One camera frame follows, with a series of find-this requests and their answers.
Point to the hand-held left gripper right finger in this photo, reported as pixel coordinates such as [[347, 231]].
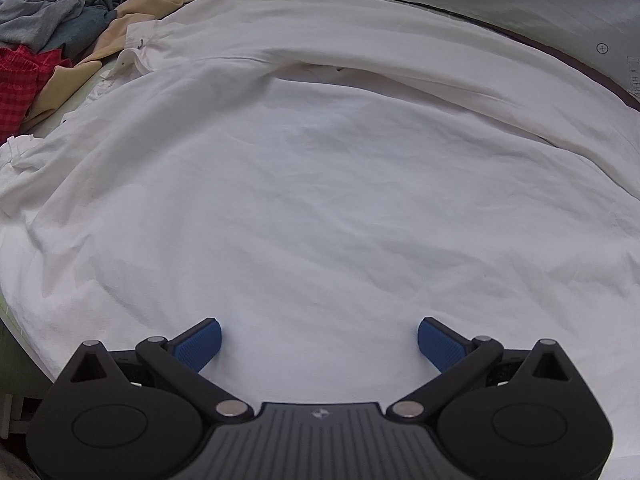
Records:
[[441, 346]]

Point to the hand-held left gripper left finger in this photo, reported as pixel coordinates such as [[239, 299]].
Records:
[[197, 346]]

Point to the white shirt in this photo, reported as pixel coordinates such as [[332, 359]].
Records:
[[320, 185]]

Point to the beige garment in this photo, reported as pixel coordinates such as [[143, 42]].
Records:
[[70, 80]]

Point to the red plaid garment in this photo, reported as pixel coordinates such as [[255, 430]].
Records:
[[20, 90]]

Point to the blue-grey garment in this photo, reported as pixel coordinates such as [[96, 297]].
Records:
[[85, 35]]

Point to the grey garment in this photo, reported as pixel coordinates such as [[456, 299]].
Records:
[[40, 5]]

